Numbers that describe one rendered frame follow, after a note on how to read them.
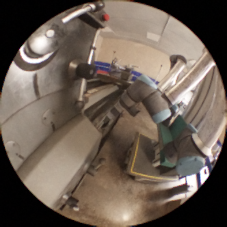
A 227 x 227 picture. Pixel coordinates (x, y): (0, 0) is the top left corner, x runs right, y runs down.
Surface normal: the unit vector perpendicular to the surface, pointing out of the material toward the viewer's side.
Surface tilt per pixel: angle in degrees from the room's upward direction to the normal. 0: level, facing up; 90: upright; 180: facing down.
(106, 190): 0
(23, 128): 90
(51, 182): 32
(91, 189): 0
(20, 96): 90
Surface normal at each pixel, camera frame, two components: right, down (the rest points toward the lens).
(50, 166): 0.70, -0.44
